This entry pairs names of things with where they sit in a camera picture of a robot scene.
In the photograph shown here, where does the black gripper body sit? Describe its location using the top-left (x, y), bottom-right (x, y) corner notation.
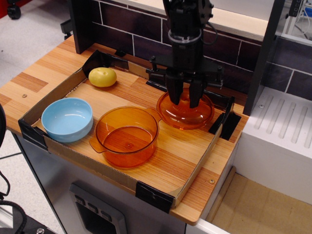
top-left (146, 39), bottom-right (224, 88)

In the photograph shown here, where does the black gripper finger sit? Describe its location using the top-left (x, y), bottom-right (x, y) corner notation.
top-left (165, 74), bottom-right (183, 105)
top-left (189, 79), bottom-right (205, 108)

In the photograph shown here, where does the orange transparent pot lid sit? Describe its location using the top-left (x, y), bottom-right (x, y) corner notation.
top-left (156, 88), bottom-right (215, 130)

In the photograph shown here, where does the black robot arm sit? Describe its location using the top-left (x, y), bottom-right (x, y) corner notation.
top-left (148, 0), bottom-right (224, 108)

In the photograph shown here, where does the orange transparent pot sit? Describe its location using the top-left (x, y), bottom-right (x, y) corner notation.
top-left (89, 106), bottom-right (162, 168)

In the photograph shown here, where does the light wooden shelf board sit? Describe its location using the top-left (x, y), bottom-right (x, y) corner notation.
top-left (113, 0), bottom-right (268, 41)

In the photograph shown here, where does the cardboard fence with black tape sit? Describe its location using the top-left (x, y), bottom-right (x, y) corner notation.
top-left (19, 50), bottom-right (248, 224)

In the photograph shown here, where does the yellow plastic potato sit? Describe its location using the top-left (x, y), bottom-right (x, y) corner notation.
top-left (88, 67), bottom-right (117, 88)

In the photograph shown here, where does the white drainer sink unit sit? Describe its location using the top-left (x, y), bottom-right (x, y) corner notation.
top-left (234, 86), bottom-right (312, 205)

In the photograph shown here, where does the light blue bowl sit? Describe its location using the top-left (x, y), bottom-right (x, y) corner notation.
top-left (41, 97), bottom-right (93, 143)

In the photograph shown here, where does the grey oven control panel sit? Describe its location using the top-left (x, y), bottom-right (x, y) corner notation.
top-left (69, 184), bottom-right (127, 234)

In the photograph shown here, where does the black caster wheel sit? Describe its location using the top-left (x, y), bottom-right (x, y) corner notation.
top-left (7, 0), bottom-right (21, 20)

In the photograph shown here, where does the dark upright shelf post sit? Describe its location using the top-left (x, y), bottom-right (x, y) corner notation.
top-left (243, 0), bottom-right (285, 116)

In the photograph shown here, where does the black cable bundle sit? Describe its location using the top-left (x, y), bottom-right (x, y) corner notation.
top-left (0, 103), bottom-right (27, 234)

